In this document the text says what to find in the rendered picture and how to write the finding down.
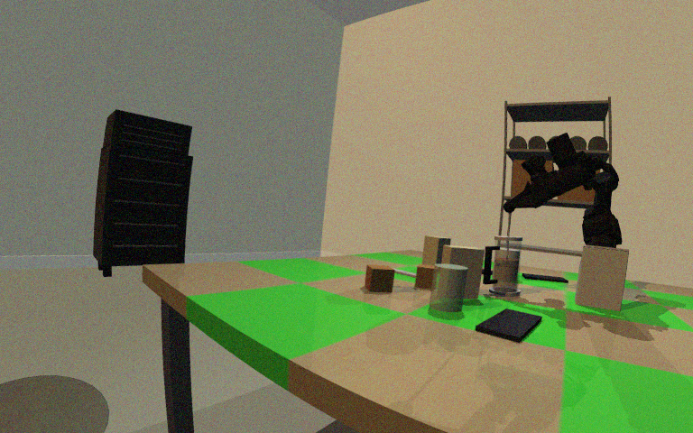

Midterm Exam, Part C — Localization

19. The grey translucent cylinder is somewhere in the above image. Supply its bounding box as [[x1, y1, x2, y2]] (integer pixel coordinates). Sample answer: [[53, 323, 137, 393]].
[[429, 263, 467, 312]]

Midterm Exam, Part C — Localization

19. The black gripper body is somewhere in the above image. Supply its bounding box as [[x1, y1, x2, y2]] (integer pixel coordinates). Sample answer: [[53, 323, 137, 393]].
[[531, 170, 568, 208]]

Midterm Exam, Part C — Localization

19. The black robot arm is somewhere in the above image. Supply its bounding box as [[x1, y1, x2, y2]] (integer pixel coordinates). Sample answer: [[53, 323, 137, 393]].
[[522, 133, 622, 248]]

